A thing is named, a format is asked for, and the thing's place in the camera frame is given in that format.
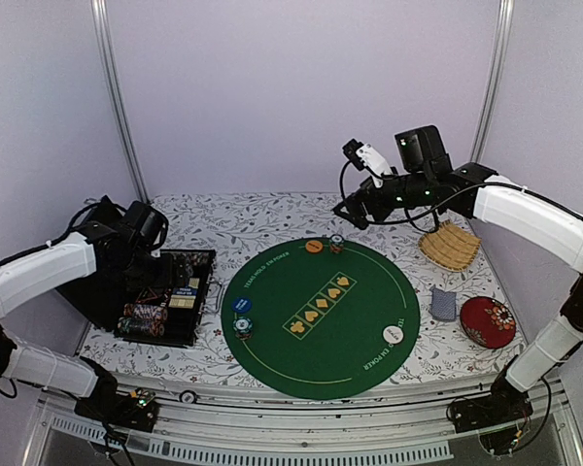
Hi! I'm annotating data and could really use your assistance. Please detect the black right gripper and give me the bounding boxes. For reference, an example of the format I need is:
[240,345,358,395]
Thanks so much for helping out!
[334,170,433,229]

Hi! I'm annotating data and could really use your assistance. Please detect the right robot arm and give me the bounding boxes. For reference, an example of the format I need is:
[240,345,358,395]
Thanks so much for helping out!
[333,125,583,423]

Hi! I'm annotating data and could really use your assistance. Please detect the front aluminium rail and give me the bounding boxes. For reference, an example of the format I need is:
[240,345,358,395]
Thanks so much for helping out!
[23,376,583,465]

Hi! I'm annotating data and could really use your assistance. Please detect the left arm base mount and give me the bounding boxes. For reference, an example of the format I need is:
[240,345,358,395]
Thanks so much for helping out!
[75,375,159,433]

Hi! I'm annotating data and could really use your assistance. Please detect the black poker chip case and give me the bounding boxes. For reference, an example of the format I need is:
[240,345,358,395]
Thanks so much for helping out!
[55,194,219,348]

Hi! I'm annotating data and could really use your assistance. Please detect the aluminium frame post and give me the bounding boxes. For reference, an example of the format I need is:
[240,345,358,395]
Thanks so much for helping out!
[90,0,151,203]
[468,0,515,163]

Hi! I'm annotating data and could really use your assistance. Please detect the lower near chip row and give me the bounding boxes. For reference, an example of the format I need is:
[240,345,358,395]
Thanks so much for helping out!
[117,316,165,338]

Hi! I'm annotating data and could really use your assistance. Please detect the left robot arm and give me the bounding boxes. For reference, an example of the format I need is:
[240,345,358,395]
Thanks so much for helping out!
[0,197,169,421]

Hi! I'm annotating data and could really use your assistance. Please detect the right aluminium frame post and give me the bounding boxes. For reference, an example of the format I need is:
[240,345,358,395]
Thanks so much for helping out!
[468,0,515,163]

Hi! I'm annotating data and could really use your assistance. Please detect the left aluminium frame post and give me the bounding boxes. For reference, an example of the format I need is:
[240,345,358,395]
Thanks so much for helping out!
[90,0,151,203]

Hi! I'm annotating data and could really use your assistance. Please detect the orange big blind button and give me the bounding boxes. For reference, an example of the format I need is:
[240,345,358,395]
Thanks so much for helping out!
[305,240,324,253]

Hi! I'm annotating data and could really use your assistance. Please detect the fallen chip on rail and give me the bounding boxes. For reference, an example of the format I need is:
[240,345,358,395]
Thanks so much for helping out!
[179,390,197,404]

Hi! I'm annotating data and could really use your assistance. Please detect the blue playing card deck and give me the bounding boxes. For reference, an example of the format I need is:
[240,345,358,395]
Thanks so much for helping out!
[429,286,457,322]

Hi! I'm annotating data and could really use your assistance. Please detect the blue small blind button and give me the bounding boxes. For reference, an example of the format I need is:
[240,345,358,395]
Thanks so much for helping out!
[231,297,253,315]

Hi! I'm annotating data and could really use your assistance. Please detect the boxed texas holdem cards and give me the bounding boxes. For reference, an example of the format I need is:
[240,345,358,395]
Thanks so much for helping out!
[168,278,200,310]

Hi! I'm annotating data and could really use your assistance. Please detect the red floral round pouch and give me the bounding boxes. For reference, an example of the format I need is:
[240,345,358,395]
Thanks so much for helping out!
[460,296,516,350]

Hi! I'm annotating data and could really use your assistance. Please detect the far chip row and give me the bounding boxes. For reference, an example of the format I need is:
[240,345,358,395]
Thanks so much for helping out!
[174,252,209,282]

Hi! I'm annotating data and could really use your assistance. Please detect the white dealer button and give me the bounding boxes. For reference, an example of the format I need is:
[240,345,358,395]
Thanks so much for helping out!
[383,325,404,345]

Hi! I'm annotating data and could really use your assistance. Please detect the upper near chip row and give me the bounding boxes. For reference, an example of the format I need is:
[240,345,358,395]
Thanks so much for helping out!
[123,304,168,323]

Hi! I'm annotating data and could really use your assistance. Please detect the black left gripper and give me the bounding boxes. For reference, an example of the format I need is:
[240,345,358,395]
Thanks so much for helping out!
[114,246,189,291]

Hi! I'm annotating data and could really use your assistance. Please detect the round green poker mat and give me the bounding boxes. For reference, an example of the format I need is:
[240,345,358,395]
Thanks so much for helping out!
[221,239,421,400]

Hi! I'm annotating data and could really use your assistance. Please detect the floral white tablecloth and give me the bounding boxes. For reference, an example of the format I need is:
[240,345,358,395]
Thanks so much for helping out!
[80,193,526,388]

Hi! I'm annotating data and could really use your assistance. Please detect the chip row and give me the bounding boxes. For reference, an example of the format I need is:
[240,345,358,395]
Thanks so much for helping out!
[117,316,165,338]
[174,252,209,282]
[123,304,168,323]

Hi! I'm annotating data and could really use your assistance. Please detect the stack of poker chips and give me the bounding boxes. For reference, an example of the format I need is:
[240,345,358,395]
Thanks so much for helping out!
[329,234,345,253]
[232,316,254,340]

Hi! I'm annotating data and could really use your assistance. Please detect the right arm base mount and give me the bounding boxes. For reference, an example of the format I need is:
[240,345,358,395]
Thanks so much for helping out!
[446,370,533,456]

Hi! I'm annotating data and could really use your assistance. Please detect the chrome case handle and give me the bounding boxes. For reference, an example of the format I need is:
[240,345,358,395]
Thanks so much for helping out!
[206,281,224,315]

